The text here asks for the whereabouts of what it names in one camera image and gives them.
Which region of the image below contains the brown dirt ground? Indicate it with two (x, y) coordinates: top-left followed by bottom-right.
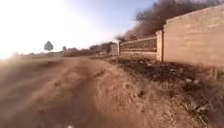
(0, 56), (158, 128)

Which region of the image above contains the small distant tree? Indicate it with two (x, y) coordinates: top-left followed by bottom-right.
(43, 40), (55, 52)

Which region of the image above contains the dry grass verge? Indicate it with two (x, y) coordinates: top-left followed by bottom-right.
(99, 54), (224, 128)

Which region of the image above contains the tan brick wall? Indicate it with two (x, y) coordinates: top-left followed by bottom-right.
(109, 3), (224, 68)

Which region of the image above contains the row of bare trees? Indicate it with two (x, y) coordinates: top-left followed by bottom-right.
(115, 0), (224, 42)

